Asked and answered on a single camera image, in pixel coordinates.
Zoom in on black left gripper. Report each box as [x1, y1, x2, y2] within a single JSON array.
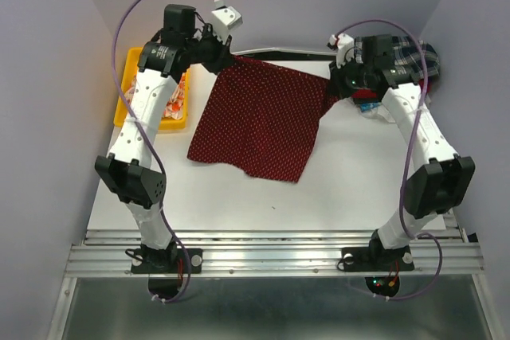
[[183, 22, 233, 75]]

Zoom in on yellow plastic bin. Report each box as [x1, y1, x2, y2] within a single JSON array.
[[113, 47, 192, 133]]

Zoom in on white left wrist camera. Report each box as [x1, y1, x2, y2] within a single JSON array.
[[210, 6, 243, 34]]

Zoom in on navy white plaid skirt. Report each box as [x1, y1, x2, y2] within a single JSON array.
[[352, 35, 441, 87]]

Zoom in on aluminium table frame rail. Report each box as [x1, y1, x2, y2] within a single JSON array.
[[63, 116, 485, 278]]

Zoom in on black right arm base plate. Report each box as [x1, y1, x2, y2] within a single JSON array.
[[336, 246, 415, 273]]

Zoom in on dark red polka dot skirt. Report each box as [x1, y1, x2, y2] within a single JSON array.
[[187, 57, 338, 183]]

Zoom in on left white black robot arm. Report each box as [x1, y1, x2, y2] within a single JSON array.
[[95, 5, 242, 272]]

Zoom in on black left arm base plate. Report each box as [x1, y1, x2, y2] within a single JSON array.
[[124, 243, 203, 275]]

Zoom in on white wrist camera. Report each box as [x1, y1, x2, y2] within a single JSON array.
[[328, 33, 355, 68], [210, 6, 243, 34]]

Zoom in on white blue patterned skirt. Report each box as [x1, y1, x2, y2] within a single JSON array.
[[352, 93, 420, 124]]

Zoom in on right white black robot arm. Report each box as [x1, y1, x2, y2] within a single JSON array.
[[328, 33, 475, 272]]

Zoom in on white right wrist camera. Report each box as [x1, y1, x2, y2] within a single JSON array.
[[328, 33, 355, 68]]

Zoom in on folded red skirt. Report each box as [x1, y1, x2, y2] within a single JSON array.
[[351, 89, 379, 104]]

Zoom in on orange floral white skirt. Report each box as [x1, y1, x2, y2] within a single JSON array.
[[124, 73, 187, 120]]

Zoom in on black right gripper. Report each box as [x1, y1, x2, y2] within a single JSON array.
[[330, 53, 374, 100]]

